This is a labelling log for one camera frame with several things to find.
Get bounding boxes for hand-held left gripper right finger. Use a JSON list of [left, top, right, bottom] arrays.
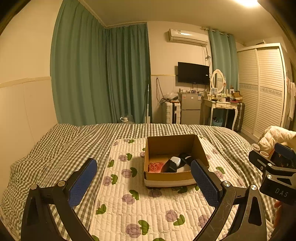
[[190, 159, 267, 241]]

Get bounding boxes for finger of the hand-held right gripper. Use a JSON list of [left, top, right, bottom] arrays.
[[248, 150, 277, 172], [273, 143, 296, 171]]

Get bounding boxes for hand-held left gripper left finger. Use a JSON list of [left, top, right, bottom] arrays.
[[21, 158, 98, 241]]

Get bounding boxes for black remote control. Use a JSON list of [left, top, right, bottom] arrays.
[[179, 152, 193, 166]]

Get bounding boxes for black charger block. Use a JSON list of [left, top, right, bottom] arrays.
[[162, 160, 178, 173]]

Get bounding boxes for red patterned box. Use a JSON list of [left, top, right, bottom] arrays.
[[149, 162, 165, 173]]

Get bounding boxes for person's right hand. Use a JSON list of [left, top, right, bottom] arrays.
[[273, 200, 284, 230]]

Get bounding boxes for white puffer jacket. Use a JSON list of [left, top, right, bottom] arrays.
[[258, 126, 296, 158]]

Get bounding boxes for floral quilted mat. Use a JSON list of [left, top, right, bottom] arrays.
[[89, 137, 278, 241]]

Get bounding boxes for dark suitcase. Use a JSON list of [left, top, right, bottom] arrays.
[[233, 103, 245, 133]]

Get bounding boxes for hanging white towels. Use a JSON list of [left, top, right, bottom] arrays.
[[285, 76, 296, 120]]

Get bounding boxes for blue storage basket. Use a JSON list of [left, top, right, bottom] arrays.
[[209, 116, 223, 127]]

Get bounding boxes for white louvred wardrobe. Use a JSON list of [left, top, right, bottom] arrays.
[[237, 43, 289, 139]]

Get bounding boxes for white dressing table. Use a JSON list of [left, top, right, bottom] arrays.
[[202, 97, 241, 130]]

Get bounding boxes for white suitcase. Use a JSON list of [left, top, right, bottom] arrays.
[[165, 101, 181, 124]]

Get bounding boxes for small grey fridge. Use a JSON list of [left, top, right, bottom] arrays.
[[178, 92, 201, 125]]

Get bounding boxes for oval vanity mirror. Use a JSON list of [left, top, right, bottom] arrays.
[[210, 69, 226, 93]]

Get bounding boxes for white mop pole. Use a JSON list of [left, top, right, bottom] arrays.
[[145, 76, 151, 124]]

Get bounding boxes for green curtain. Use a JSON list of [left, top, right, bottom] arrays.
[[105, 23, 152, 124], [208, 29, 239, 92], [50, 0, 110, 127]]

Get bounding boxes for white air conditioner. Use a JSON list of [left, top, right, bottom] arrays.
[[168, 28, 208, 45]]

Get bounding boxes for ceiling light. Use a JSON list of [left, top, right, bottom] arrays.
[[236, 0, 258, 7]]

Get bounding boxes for hanging wall cables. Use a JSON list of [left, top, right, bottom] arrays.
[[156, 77, 163, 102]]

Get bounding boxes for black wall television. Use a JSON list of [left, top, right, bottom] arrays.
[[178, 62, 210, 85]]

